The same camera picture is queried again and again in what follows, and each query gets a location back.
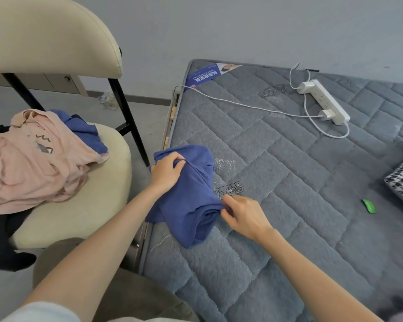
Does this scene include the person's right hand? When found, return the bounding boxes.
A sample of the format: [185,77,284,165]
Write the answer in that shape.
[221,194,274,243]

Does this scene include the person's left hand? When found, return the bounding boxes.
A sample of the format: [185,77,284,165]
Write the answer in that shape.
[149,151,187,195]

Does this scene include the blue garment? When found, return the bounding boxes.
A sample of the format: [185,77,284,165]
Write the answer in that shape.
[50,109,109,155]
[145,145,226,249]

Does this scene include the person's left forearm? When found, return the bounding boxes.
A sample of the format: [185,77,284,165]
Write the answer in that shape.
[18,188,163,322]

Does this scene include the person's right forearm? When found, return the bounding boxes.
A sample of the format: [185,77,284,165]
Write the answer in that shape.
[255,228,385,322]

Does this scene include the grey quilted mattress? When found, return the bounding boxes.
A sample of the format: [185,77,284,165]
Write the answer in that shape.
[139,59,403,322]

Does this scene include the blue mattress label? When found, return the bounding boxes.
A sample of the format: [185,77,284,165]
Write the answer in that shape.
[185,63,243,92]

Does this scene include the clear plastic bag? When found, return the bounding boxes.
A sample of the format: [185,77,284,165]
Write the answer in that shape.
[98,92,119,111]

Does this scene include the blue crumpled garment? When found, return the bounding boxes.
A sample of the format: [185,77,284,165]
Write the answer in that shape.
[50,109,109,155]

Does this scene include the person's olive trousers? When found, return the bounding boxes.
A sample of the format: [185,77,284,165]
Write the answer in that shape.
[33,237,202,322]

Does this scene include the white power strip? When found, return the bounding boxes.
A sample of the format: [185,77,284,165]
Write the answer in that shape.
[296,80,351,126]

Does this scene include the pink printed garment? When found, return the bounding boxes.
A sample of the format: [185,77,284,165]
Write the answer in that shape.
[0,109,110,217]

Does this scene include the beige cabinet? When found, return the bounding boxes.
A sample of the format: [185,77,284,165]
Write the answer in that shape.
[0,73,88,96]

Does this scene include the cream padded chair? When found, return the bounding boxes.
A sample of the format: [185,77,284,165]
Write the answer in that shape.
[0,0,150,249]

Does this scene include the black garment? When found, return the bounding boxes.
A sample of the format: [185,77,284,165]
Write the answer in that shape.
[0,114,37,273]

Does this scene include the person's white sleeve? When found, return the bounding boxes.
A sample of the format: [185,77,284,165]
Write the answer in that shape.
[0,301,82,322]

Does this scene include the wooden bed frame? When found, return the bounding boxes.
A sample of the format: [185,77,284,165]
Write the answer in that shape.
[163,94,179,149]

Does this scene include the long white cable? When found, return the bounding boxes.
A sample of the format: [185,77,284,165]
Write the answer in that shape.
[174,85,323,118]

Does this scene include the looped white cable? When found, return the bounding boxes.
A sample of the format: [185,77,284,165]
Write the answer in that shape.
[303,92,351,139]

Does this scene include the thin white cable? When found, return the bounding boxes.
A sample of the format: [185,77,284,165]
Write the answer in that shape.
[289,63,311,89]

